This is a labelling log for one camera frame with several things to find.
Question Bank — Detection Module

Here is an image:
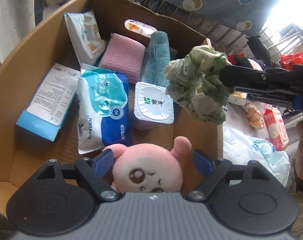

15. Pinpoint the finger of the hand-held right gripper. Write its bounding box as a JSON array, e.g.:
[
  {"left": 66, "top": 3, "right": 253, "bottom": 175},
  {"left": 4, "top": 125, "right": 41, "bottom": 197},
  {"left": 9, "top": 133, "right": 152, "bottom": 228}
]
[
  {"left": 235, "top": 86, "right": 303, "bottom": 110},
  {"left": 219, "top": 64, "right": 303, "bottom": 93}
]

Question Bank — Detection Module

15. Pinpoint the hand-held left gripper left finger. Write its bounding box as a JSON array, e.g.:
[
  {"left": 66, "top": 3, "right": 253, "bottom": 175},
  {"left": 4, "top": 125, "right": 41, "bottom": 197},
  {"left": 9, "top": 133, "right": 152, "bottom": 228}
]
[{"left": 35, "top": 149, "right": 119, "bottom": 202}]

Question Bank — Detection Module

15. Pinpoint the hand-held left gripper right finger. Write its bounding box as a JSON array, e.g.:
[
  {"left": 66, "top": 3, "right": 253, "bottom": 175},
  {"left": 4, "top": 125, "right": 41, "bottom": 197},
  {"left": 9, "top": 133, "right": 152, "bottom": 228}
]
[{"left": 186, "top": 149, "right": 276, "bottom": 202}]

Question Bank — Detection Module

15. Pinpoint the brown cardboard box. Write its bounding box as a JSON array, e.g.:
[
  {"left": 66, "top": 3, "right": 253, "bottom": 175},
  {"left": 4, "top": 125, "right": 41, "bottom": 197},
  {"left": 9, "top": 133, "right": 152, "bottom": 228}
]
[{"left": 0, "top": 0, "right": 223, "bottom": 213}]

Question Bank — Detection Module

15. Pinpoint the pink plush toy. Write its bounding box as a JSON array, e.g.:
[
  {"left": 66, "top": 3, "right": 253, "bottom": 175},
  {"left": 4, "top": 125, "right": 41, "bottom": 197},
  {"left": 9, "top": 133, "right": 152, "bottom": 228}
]
[{"left": 103, "top": 135, "right": 192, "bottom": 193}]

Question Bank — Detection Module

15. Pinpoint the translucent white plastic bag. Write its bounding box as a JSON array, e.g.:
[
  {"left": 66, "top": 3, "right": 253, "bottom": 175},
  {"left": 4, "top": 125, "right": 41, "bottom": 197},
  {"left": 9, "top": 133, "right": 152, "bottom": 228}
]
[{"left": 223, "top": 126, "right": 291, "bottom": 187}]

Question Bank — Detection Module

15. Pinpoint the green white scrunchie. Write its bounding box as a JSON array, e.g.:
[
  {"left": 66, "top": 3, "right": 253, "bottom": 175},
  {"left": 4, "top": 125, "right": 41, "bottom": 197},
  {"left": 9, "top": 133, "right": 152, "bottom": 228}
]
[{"left": 165, "top": 45, "right": 236, "bottom": 125}]

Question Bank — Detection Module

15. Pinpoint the blue white wipes pack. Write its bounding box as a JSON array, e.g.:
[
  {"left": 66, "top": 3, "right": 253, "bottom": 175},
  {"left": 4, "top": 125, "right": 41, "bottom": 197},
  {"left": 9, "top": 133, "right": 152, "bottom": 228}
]
[{"left": 76, "top": 65, "right": 130, "bottom": 155}]

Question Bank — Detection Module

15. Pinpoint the white foil lid yogurt cup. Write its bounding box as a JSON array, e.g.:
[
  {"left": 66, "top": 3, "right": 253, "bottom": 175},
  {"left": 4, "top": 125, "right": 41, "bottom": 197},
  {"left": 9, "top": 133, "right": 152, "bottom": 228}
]
[{"left": 131, "top": 81, "right": 175, "bottom": 130}]

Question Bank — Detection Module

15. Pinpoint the blue white carton box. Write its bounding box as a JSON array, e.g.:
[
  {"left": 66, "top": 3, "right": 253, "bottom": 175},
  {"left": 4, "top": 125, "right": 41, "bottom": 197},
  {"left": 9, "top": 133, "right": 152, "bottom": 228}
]
[{"left": 16, "top": 62, "right": 80, "bottom": 142}]

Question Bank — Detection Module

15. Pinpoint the teal towel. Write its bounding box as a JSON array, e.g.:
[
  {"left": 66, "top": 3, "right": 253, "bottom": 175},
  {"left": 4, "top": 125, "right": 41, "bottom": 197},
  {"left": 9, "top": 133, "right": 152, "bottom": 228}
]
[{"left": 141, "top": 31, "right": 172, "bottom": 87}]

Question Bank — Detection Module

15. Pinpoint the pink scrubbing cloth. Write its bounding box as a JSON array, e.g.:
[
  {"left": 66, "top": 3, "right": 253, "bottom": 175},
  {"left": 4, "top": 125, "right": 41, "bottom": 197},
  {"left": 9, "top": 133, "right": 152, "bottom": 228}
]
[{"left": 98, "top": 32, "right": 146, "bottom": 83}]

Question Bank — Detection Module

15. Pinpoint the small white pack orange flower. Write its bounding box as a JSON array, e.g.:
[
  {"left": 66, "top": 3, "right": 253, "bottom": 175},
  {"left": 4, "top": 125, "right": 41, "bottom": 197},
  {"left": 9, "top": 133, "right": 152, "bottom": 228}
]
[{"left": 124, "top": 19, "right": 158, "bottom": 38}]

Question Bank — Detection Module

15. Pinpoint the white wipes pack orange print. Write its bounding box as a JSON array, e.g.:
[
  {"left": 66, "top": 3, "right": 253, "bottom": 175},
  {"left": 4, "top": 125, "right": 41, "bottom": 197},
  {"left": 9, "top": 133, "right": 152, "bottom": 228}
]
[{"left": 63, "top": 9, "right": 107, "bottom": 67}]

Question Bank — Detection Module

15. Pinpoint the black white plush doll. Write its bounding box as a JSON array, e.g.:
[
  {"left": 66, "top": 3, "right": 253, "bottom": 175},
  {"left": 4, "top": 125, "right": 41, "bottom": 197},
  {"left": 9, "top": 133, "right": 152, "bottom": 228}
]
[{"left": 227, "top": 54, "right": 264, "bottom": 72}]

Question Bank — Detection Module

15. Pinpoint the small white yellow box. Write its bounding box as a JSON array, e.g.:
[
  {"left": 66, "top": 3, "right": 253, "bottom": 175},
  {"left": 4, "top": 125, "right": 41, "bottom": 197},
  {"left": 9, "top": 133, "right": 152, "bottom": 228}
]
[{"left": 228, "top": 91, "right": 248, "bottom": 105}]

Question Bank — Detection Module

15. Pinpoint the pink wet wipes pack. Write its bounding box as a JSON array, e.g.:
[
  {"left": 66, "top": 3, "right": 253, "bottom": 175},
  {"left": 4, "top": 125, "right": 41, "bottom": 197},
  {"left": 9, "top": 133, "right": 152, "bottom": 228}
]
[{"left": 263, "top": 107, "right": 289, "bottom": 152}]

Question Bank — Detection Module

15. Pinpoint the red plastic bag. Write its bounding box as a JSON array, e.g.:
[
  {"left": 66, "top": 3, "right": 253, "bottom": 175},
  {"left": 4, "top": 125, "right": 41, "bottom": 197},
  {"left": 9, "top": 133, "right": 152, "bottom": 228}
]
[{"left": 279, "top": 51, "right": 303, "bottom": 70}]

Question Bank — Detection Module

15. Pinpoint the white curtain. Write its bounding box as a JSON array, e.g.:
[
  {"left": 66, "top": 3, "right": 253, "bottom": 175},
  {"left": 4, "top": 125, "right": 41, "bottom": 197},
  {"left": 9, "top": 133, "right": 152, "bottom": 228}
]
[{"left": 0, "top": 0, "right": 45, "bottom": 63}]

